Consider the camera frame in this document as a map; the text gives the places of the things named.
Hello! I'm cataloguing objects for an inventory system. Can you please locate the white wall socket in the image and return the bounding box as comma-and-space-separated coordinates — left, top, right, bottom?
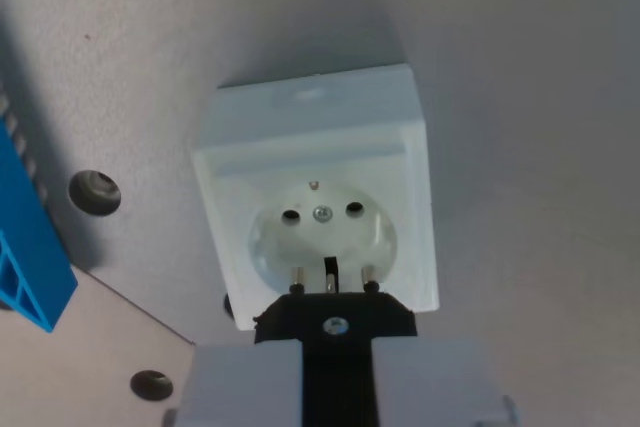
191, 63, 442, 333

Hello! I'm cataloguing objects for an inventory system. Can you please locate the blue ribbed plastic part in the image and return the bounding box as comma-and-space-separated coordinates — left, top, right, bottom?
0, 80, 80, 335

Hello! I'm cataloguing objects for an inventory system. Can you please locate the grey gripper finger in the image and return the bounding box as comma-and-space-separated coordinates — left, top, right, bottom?
175, 339, 305, 427
371, 336, 507, 427

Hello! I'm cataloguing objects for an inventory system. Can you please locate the black plug with metal pins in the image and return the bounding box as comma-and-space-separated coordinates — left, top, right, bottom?
252, 266, 419, 427

